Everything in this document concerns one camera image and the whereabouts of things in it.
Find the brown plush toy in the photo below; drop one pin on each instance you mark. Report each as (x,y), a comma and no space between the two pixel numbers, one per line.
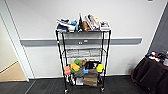
(83,62)

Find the green toy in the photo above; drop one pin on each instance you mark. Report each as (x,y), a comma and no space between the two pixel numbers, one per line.
(77,61)

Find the orange plush toy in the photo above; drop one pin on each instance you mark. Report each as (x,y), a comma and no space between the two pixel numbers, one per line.
(86,26)

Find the yellow orange toy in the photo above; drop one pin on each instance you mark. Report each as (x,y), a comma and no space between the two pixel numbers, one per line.
(75,67)

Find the white bowl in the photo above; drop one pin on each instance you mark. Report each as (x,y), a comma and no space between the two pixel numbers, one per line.
(71,29)

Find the small blue box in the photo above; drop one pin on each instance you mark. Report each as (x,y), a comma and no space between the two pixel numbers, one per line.
(85,70)

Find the yellow round toy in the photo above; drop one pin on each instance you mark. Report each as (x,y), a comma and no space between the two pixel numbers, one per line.
(100,68)

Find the magazine with face print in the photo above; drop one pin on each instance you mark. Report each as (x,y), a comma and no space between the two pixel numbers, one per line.
(93,22)

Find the salmon orange toy block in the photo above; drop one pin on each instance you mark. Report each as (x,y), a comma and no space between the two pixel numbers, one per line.
(67,70)

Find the white book with photo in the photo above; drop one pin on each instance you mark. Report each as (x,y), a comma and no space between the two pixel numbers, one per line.
(104,26)

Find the dark blue folded cloth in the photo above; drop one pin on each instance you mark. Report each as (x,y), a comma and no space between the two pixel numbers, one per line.
(61,29)

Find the brown cardboard box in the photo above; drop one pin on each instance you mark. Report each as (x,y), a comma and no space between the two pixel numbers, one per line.
(90,80)

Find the small white box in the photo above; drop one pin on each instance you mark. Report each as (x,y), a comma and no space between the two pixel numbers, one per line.
(79,81)

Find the dark striped packet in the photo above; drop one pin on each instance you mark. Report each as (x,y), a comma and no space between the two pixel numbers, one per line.
(71,80)

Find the red blue small object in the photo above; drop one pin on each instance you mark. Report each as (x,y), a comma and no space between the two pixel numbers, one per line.
(151,54)

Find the black draped chair cart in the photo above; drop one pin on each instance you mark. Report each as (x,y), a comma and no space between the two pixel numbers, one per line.
(151,75)

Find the grey round wall outlet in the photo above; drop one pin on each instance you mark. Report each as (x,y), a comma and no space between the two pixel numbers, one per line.
(80,42)

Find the white wall outlet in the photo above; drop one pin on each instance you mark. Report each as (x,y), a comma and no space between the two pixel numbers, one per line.
(85,41)

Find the long grey wall band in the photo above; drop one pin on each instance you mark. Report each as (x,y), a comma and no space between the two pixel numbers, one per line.
(40,41)

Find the white door frame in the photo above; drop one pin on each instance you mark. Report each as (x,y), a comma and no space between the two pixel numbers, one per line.
(21,50)

